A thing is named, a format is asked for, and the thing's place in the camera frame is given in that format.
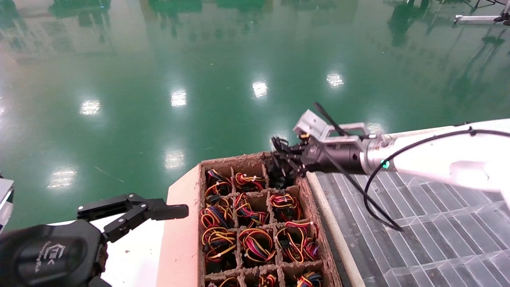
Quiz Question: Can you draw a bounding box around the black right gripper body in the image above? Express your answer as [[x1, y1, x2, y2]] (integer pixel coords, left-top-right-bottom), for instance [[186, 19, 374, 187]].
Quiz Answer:
[[301, 142, 365, 175]]

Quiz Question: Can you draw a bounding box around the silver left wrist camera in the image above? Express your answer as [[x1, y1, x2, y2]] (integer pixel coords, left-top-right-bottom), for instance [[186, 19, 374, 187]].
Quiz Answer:
[[0, 178, 15, 234]]

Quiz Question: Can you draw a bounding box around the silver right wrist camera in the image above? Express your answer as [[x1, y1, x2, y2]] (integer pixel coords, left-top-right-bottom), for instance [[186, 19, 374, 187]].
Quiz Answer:
[[293, 109, 378, 145]]

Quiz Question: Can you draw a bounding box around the brown pulp compartment tray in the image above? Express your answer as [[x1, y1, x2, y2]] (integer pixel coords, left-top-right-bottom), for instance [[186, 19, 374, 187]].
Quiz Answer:
[[198, 150, 343, 287]]

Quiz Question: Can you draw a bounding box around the clear plastic organizer tray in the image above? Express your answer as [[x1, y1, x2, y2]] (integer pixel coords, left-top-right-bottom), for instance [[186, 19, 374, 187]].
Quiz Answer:
[[315, 169, 510, 287]]

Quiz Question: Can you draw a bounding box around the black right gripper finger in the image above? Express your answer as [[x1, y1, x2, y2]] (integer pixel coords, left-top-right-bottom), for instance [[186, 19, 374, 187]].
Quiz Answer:
[[274, 138, 306, 155], [278, 157, 308, 178]]

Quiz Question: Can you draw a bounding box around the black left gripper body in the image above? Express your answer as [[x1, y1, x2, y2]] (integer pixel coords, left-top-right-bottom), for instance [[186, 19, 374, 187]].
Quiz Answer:
[[0, 219, 109, 287]]

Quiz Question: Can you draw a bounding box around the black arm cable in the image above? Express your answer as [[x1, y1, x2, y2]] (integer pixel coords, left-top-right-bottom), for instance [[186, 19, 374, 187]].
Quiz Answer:
[[363, 128, 510, 232]]

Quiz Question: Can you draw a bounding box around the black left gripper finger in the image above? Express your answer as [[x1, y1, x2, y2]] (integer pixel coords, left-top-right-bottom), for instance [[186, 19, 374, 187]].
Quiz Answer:
[[76, 193, 189, 244]]

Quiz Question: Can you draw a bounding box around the black cable bundle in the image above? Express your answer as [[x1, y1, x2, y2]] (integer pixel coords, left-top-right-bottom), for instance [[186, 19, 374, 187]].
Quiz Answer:
[[266, 137, 307, 190]]

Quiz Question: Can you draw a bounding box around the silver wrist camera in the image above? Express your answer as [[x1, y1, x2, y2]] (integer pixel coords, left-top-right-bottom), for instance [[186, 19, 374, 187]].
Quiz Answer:
[[0, 178, 15, 234], [293, 109, 378, 145]]

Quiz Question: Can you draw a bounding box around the white metal stand base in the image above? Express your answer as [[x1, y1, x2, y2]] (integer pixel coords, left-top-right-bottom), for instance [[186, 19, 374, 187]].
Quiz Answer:
[[454, 14, 503, 24]]

